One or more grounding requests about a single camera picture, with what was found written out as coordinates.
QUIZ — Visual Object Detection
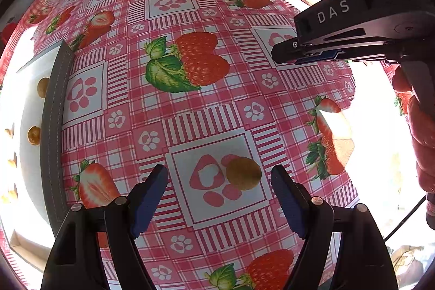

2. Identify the dark yellow tomato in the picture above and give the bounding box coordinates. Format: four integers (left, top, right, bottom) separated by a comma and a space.
27, 126, 41, 146

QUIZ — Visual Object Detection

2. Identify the green-brown tomato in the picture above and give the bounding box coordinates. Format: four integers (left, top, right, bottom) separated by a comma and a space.
226, 157, 262, 191

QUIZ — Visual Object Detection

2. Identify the person's right hand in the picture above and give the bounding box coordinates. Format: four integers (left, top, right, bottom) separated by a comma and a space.
392, 66, 434, 194

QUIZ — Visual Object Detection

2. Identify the white shallow tray box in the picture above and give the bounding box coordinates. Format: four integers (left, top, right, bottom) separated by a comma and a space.
1, 40, 74, 275

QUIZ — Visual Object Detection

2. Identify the large yellow-green tomato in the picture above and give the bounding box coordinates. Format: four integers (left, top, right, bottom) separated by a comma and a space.
37, 77, 49, 99

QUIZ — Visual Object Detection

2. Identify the pink strawberry checkered tablecloth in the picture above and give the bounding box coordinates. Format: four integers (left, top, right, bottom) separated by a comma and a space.
0, 0, 414, 290

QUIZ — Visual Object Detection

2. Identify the red plastic chair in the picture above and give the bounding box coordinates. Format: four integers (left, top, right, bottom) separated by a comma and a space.
1, 22, 17, 46

